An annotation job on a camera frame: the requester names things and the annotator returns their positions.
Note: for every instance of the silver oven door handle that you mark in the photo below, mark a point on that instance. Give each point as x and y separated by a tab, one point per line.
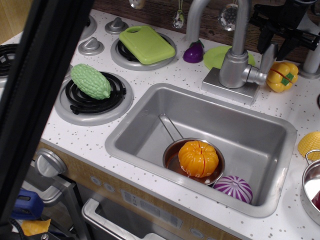
51	190

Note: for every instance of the steel pot at right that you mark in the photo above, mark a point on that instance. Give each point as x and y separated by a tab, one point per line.
310	188

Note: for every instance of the silver stove knob back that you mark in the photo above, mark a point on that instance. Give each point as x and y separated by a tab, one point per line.
116	26

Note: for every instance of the black foreground post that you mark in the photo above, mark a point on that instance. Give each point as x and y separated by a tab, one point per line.
49	39

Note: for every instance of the green toy bitter gourd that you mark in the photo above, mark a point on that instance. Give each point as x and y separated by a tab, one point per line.
91	81

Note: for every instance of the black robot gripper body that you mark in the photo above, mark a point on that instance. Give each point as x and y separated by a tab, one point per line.
289	20

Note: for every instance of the small steel saucepan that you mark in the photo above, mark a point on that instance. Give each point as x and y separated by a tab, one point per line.
170	155

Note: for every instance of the green toy plate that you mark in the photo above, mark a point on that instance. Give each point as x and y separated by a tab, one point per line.
214	57

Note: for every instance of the silver stove knob middle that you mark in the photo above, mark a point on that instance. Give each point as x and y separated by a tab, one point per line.
91	47

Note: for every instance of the green toy cutting board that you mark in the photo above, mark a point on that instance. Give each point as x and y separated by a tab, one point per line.
146	44

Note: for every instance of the purple toy eggplant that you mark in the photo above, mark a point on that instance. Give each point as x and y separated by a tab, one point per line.
195	53

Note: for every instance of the back left stove burner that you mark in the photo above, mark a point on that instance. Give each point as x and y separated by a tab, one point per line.
89	29

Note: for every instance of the silver oven dial knob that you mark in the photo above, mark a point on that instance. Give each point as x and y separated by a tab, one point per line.
48	164

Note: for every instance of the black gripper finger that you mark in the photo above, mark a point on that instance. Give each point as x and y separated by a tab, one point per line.
287	47
265	37

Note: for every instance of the silver dishwasher door handle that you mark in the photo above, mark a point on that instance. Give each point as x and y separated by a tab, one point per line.
109	221

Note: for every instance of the silver faucet lever handle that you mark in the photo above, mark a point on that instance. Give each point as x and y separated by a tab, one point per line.
265	65

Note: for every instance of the silver toy faucet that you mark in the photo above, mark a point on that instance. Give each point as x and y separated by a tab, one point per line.
231	76

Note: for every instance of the orange toy pumpkin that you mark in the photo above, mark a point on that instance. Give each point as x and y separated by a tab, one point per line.
198	159

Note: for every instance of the silver stove knob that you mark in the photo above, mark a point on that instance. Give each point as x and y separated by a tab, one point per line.
116	26
91	47

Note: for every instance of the yellow toy corn piece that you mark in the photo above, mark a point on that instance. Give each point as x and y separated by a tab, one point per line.
309	142

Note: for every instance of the middle stove burner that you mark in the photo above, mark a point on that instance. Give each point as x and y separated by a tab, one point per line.
125	59

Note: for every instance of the yellow toy bell pepper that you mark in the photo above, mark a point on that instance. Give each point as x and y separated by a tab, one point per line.
282	76

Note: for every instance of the silver post at right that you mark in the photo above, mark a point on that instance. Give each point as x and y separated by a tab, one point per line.
310	69

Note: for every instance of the yellow cloth piece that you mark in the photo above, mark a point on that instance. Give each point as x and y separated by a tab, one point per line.
35	227

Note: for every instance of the front stove burner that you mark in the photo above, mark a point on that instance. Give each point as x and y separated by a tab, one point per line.
77	108

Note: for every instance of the hanging silver spoon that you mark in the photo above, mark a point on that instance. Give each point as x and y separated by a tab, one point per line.
137	4

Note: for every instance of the purple striped toy onion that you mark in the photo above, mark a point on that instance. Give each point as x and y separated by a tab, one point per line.
235	187

